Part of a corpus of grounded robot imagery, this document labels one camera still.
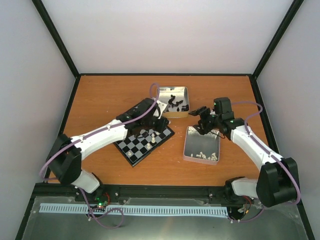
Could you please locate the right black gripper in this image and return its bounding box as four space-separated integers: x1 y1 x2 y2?
189 106 221 135

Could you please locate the white chess piece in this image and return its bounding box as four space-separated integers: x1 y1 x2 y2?
151 133 156 144

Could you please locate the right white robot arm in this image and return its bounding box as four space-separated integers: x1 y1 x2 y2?
189 97 301 208

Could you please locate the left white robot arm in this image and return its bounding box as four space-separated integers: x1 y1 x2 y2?
45 98 169 202

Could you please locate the black chess pieces pile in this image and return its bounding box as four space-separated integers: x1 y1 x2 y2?
167 94 189 112

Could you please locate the white chess pieces pile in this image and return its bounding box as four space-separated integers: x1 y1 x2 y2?
190 152 218 162

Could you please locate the green lit circuit board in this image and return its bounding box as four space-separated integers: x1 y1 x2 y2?
96 193 110 208

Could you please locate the gold square tin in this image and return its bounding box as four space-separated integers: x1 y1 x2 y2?
158 86 190 119

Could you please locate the black and silver chessboard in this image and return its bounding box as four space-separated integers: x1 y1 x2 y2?
113 101 175 168

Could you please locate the pink square tin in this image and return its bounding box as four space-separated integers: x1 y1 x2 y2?
182 126 221 166

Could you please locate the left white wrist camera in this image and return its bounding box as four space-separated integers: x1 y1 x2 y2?
157 100 169 119

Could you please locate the black aluminium frame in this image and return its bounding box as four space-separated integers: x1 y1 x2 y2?
15 0 303 240

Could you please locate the light blue cable duct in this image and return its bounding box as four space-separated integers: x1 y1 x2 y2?
38 203 228 218

